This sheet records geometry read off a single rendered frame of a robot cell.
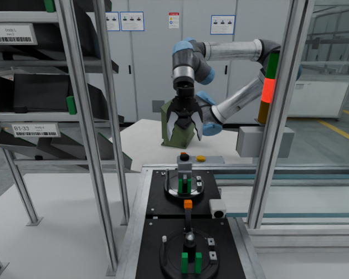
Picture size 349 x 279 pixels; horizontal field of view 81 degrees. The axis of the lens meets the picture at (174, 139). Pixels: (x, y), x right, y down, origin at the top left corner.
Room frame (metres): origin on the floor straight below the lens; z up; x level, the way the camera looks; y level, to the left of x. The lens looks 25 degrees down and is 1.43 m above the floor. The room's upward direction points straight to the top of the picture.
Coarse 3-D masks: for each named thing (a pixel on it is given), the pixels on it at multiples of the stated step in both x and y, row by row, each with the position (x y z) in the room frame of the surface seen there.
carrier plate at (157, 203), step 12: (156, 180) 0.62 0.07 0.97; (204, 180) 0.62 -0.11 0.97; (156, 192) 0.56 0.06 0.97; (204, 192) 0.56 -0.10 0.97; (216, 192) 0.56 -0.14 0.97; (156, 204) 0.50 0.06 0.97; (168, 204) 0.50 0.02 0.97; (180, 204) 0.50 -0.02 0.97; (192, 204) 0.50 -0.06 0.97; (204, 204) 0.50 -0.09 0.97; (168, 216) 0.46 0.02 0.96; (180, 216) 0.46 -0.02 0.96; (192, 216) 0.46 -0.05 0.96; (204, 216) 0.46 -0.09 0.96
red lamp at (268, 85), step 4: (264, 80) 0.47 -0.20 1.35; (268, 80) 0.45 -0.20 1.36; (272, 80) 0.44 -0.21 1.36; (264, 84) 0.46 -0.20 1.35; (268, 84) 0.45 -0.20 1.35; (272, 84) 0.44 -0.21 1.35; (264, 88) 0.46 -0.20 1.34; (268, 88) 0.45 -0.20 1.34; (272, 88) 0.44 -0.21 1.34; (264, 92) 0.45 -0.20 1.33; (268, 92) 0.44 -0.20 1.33; (264, 96) 0.45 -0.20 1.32; (268, 96) 0.44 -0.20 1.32; (264, 100) 0.45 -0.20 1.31; (268, 100) 0.44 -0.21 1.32
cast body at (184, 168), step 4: (180, 156) 0.57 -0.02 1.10; (184, 156) 0.57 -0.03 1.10; (188, 156) 0.57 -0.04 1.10; (180, 160) 0.56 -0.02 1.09; (184, 160) 0.56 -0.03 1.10; (188, 160) 0.56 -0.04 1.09; (180, 164) 0.55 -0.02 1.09; (184, 164) 0.55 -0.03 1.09; (188, 164) 0.55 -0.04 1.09; (180, 168) 0.55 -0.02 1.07; (184, 168) 0.55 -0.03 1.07; (188, 168) 0.55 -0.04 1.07; (180, 172) 0.54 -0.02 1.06; (184, 172) 0.54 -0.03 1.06; (188, 172) 0.54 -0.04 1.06; (180, 176) 0.54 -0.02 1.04; (184, 176) 0.54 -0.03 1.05; (188, 176) 0.54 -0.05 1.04; (184, 180) 0.52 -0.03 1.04
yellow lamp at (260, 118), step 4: (260, 104) 0.46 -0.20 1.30; (264, 104) 0.45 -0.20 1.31; (268, 104) 0.44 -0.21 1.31; (260, 108) 0.46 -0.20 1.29; (264, 108) 0.45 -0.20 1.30; (268, 108) 0.44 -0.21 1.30; (260, 112) 0.45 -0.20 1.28; (264, 112) 0.44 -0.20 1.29; (260, 116) 0.45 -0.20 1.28; (264, 116) 0.44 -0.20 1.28; (260, 120) 0.45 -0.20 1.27; (264, 120) 0.44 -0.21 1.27
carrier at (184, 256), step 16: (144, 224) 0.42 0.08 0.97; (160, 224) 0.42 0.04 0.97; (176, 224) 0.42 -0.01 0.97; (192, 224) 0.42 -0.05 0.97; (208, 224) 0.42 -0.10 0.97; (224, 224) 0.42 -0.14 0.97; (144, 240) 0.37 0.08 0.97; (160, 240) 0.37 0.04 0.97; (176, 240) 0.35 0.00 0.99; (192, 240) 0.31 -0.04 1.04; (208, 240) 0.34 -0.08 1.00; (224, 240) 0.37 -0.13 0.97; (144, 256) 0.32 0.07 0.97; (160, 256) 0.31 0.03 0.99; (176, 256) 0.31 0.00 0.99; (192, 256) 0.31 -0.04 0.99; (208, 256) 0.31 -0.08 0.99; (224, 256) 0.32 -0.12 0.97; (144, 272) 0.29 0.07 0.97; (160, 272) 0.29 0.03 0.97; (176, 272) 0.27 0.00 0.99; (192, 272) 0.27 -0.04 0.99; (208, 272) 0.27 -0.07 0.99; (224, 272) 0.29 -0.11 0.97; (240, 272) 0.29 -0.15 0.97
